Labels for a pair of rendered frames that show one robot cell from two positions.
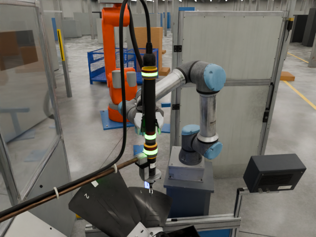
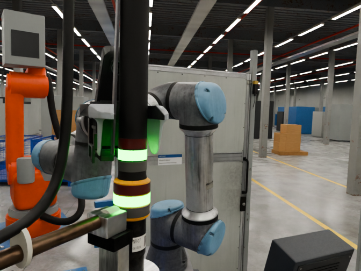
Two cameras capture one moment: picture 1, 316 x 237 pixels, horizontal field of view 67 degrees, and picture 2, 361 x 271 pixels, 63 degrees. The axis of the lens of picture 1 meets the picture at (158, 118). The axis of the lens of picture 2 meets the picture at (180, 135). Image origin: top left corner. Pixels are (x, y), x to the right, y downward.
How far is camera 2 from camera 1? 0.44 m
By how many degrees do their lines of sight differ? 26
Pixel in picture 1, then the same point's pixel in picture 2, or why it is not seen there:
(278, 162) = (313, 244)
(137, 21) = (57, 105)
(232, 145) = not seen: hidden behind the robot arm
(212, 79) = (209, 101)
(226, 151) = (199, 259)
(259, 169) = (294, 259)
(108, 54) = (13, 135)
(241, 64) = not seen: hidden behind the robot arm
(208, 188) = not seen: outside the picture
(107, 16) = (15, 82)
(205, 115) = (197, 170)
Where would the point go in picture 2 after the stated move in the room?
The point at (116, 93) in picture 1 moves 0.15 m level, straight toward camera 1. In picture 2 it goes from (22, 192) to (22, 195)
